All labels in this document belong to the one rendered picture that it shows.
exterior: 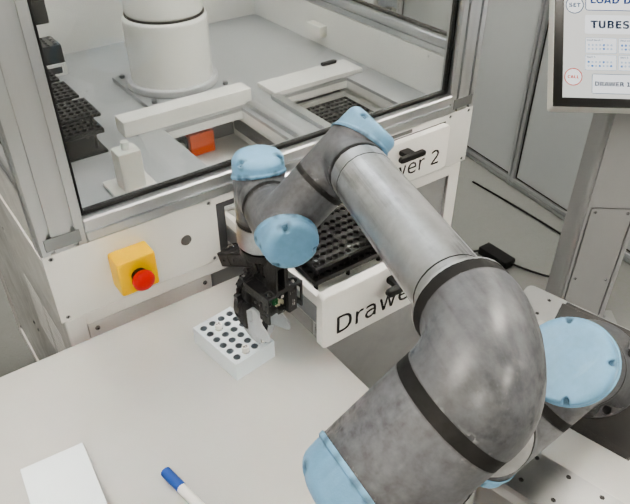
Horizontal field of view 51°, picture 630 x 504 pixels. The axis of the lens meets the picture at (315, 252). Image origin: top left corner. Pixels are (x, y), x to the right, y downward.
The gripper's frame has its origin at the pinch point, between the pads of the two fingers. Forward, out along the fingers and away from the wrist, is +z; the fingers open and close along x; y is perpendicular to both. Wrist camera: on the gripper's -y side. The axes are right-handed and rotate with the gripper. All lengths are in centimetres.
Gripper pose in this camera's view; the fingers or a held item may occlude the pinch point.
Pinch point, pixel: (260, 332)
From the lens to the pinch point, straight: 114.6
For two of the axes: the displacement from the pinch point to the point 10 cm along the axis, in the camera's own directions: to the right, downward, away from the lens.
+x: 7.3, -4.1, 5.5
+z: 0.0, 8.0, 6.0
